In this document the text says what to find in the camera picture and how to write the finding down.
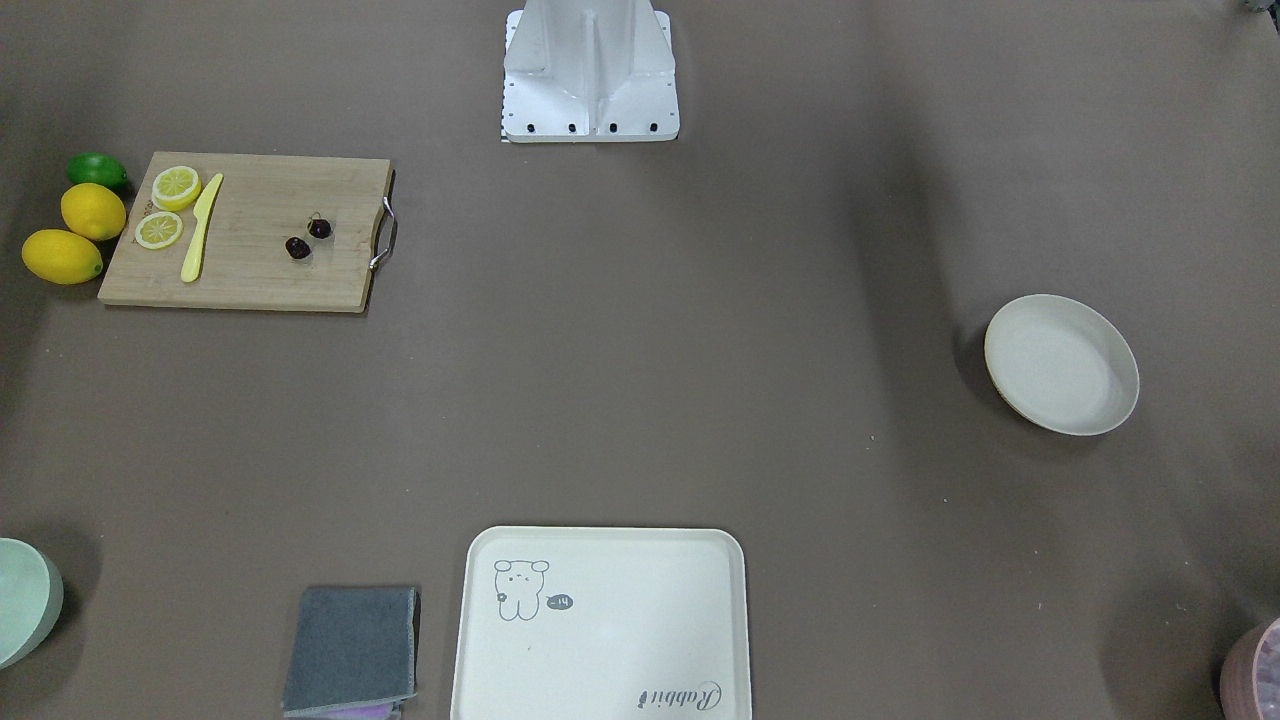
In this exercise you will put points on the lemon slice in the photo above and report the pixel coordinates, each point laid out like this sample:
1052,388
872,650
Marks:
159,230
175,188

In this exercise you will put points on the pink bowl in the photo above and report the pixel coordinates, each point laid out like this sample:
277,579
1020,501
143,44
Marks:
1249,679

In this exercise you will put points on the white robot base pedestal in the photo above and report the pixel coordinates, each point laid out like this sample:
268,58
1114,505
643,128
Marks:
589,72

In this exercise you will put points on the lemon slice upper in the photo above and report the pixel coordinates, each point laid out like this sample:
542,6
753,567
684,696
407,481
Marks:
175,188

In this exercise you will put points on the grey folded cloth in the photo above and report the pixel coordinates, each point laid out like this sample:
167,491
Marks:
354,653

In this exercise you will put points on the mint green bowl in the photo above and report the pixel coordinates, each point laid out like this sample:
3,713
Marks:
32,593

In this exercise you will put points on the yellow plastic knife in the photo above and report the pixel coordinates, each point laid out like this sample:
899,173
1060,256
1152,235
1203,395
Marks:
193,262

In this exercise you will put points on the yellow lemon lower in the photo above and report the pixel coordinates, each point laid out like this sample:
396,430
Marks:
61,257

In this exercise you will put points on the yellow lemon upper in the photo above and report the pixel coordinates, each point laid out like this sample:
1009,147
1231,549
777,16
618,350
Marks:
93,211

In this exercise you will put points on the lemon slice lower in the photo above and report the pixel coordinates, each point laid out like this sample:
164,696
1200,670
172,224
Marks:
159,230

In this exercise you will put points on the wooden cutting board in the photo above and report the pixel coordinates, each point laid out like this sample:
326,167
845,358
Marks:
264,199

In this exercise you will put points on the green lime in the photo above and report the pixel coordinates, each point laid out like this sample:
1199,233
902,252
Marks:
98,168

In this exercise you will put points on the cream rabbit tray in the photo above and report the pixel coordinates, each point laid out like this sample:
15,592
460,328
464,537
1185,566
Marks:
603,623

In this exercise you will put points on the round cream plate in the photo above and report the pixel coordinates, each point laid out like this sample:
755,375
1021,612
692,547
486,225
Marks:
1061,365

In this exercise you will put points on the dark red cherry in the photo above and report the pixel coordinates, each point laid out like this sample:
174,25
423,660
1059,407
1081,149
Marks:
298,249
319,227

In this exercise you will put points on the yellow lemon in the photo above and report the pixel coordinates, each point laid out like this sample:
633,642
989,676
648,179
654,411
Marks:
93,211
61,257

